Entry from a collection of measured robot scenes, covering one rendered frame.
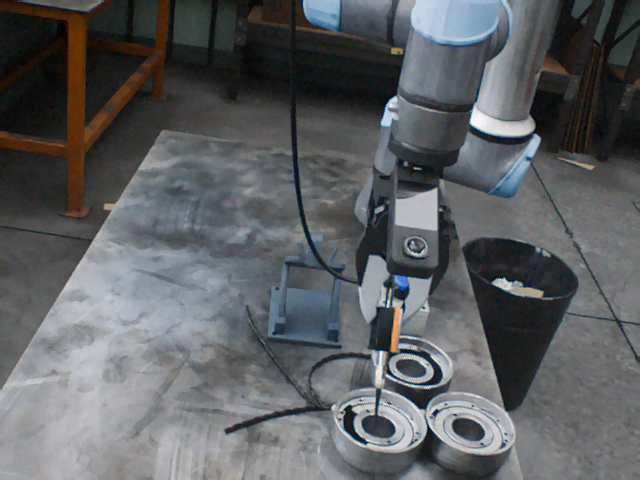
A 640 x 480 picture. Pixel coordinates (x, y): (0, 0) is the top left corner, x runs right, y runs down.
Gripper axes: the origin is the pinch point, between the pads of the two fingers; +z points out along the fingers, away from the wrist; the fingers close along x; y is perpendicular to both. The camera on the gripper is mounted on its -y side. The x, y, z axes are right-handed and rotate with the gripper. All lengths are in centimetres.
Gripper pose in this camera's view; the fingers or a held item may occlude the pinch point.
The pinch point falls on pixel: (387, 319)
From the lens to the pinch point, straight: 83.6
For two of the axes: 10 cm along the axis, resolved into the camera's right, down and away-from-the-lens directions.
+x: -9.9, -1.3, -0.9
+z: -1.6, 8.7, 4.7
